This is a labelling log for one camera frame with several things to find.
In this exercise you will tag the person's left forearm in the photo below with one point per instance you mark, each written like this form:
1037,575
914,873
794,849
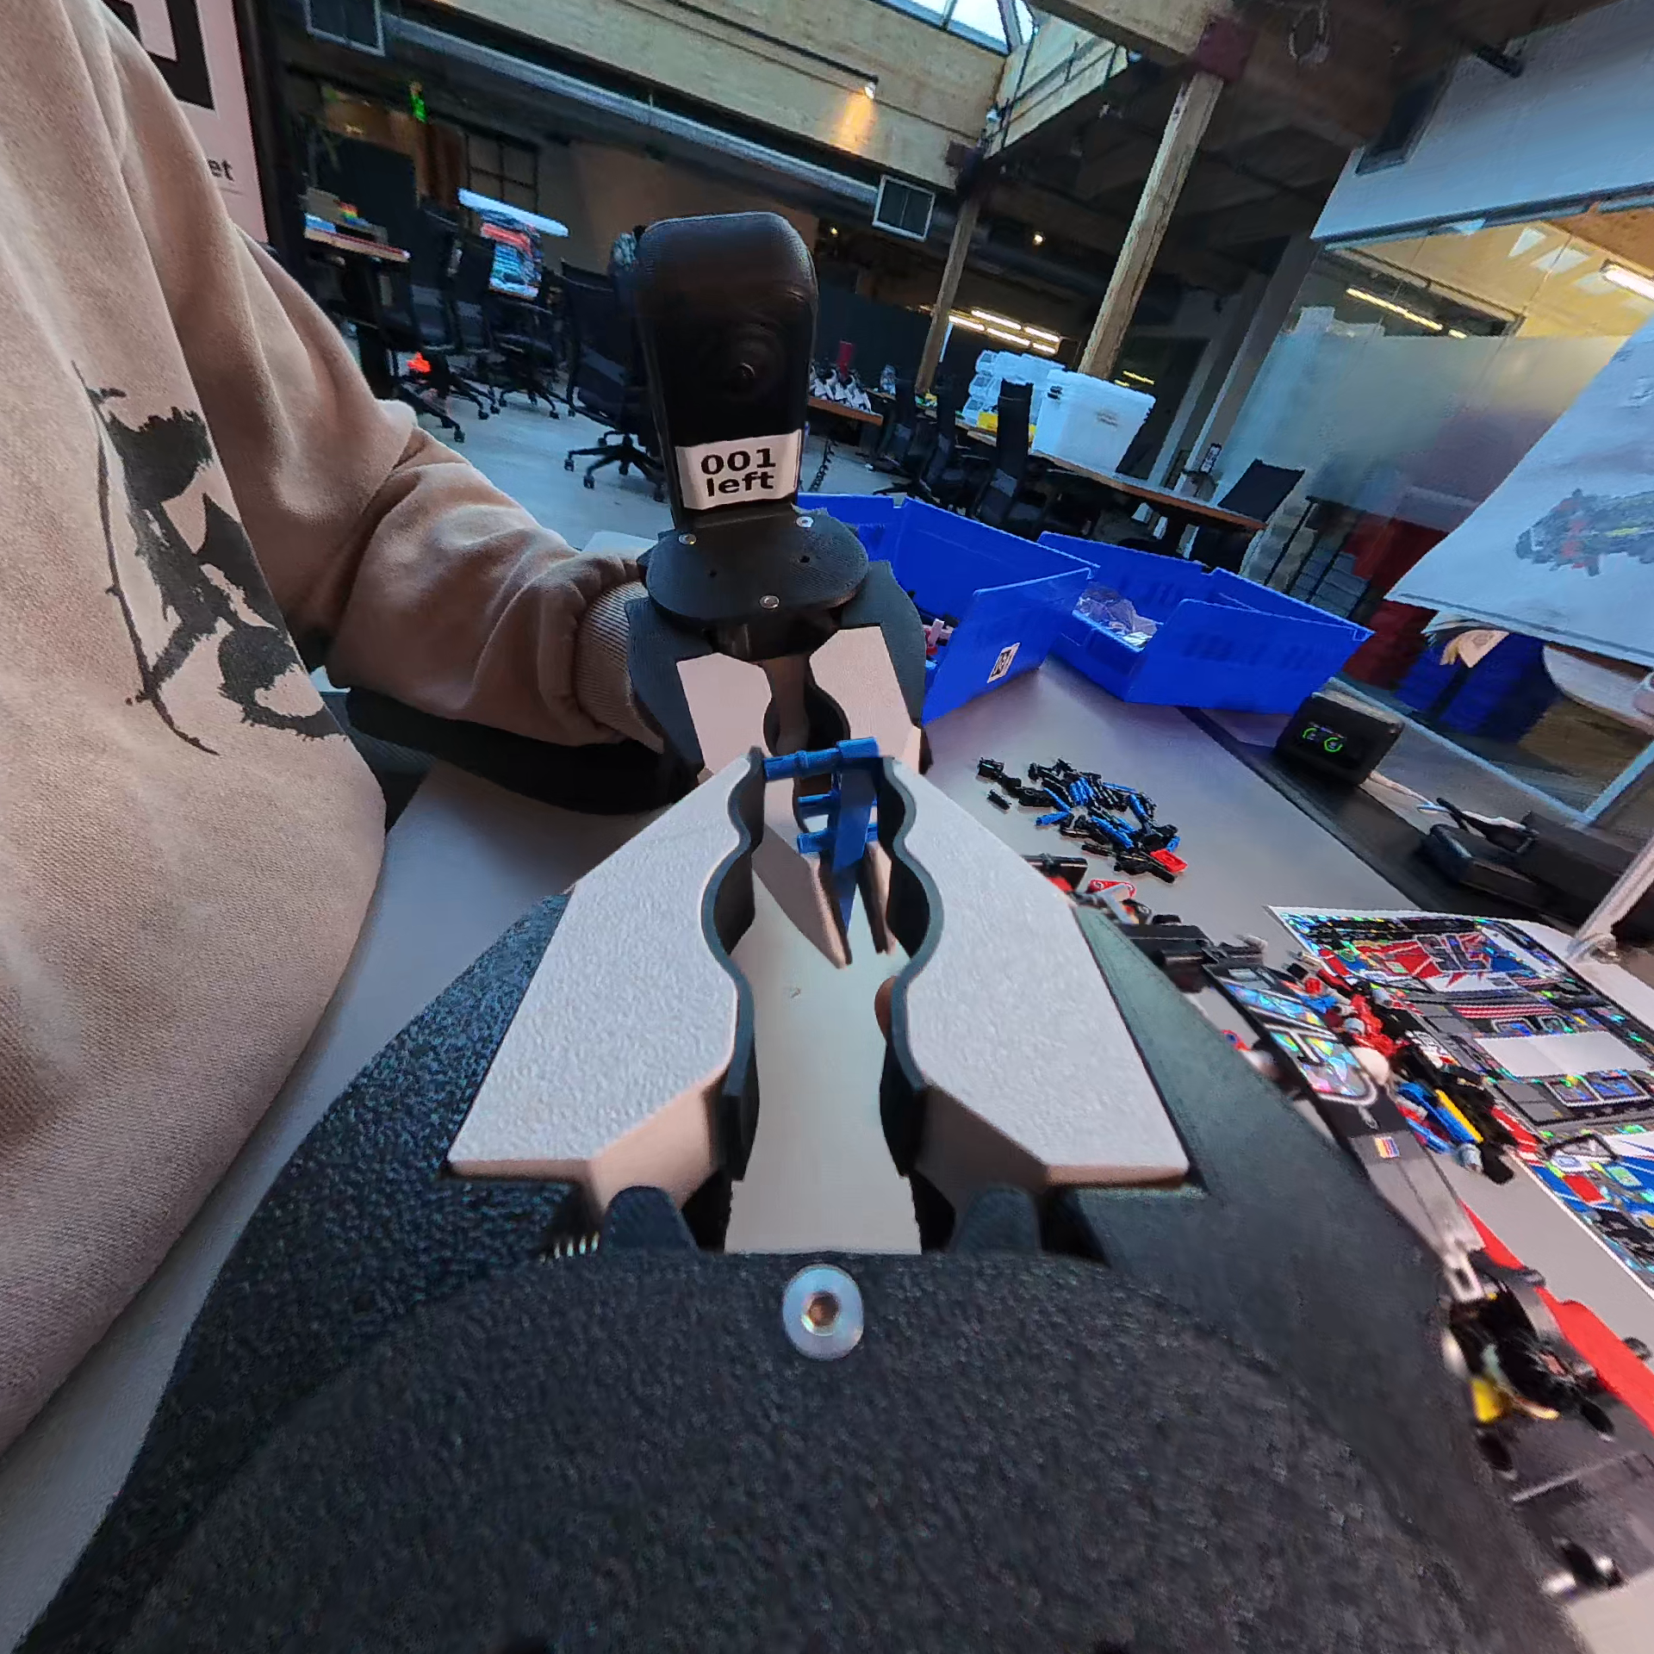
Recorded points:
452,581

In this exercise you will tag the partly built lego car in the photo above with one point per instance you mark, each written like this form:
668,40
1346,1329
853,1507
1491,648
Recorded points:
1422,1162

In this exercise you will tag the row of black office chairs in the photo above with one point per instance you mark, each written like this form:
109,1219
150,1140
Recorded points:
517,349

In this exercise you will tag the shiny sticker sheet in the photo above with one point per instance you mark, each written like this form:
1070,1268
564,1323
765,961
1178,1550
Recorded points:
1550,1020

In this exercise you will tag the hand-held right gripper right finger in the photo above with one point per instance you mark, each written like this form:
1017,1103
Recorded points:
1035,1034

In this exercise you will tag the red and black lego parts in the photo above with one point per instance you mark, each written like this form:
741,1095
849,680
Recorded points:
938,640

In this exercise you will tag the pile of mixed lego pieces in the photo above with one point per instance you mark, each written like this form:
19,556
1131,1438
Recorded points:
1434,1099

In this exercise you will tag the lego instruction booklet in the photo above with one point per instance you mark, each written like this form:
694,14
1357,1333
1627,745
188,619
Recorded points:
1550,542

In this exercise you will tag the wooden workbench with parts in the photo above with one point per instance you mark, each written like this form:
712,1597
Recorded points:
848,408

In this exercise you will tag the pile of black blue pins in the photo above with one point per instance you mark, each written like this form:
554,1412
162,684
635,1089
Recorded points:
1092,813

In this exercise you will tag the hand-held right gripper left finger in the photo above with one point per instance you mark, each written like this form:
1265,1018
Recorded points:
595,1034

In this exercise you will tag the black device with green display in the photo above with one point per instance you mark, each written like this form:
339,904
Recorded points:
1338,739

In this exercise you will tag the clear bag of lego parts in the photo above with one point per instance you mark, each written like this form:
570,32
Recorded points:
1119,617

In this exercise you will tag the blue storage bin with tag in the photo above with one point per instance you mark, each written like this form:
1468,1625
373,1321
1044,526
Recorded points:
983,581

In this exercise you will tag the black framed marker sign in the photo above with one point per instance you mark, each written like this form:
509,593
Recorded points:
227,116

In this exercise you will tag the long wooden desk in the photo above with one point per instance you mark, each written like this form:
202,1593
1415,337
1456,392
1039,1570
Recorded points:
1151,493

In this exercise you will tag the long blue lego beam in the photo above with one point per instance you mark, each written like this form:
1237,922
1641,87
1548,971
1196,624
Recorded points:
853,813

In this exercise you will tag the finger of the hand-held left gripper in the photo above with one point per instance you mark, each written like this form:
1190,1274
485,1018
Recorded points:
879,697
723,705

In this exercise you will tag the white plastic storage box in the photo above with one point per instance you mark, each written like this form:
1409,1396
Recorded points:
1092,420

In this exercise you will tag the black mesh office chair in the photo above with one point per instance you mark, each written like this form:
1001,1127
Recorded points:
1261,510

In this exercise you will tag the person's right hand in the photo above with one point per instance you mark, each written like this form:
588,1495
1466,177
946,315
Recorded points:
887,1004

